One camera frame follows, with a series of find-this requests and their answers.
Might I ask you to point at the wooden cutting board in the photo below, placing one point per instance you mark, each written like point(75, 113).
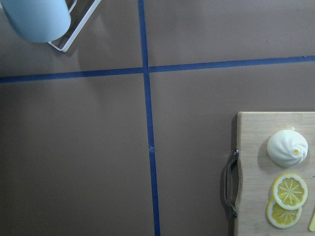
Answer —
point(276, 166)

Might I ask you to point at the light blue cup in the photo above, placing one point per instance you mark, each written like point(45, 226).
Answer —
point(38, 21)

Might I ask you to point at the upper lemon slice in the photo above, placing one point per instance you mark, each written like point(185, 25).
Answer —
point(289, 191)

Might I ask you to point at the lemon slice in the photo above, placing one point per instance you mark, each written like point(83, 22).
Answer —
point(289, 191)
point(280, 217)

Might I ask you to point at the lower lemon slice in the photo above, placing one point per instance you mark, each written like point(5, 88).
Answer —
point(280, 217)

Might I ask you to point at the yellow plastic knife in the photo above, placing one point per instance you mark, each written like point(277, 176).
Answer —
point(312, 224)

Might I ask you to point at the white wire rack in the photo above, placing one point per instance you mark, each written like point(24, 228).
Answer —
point(80, 12)

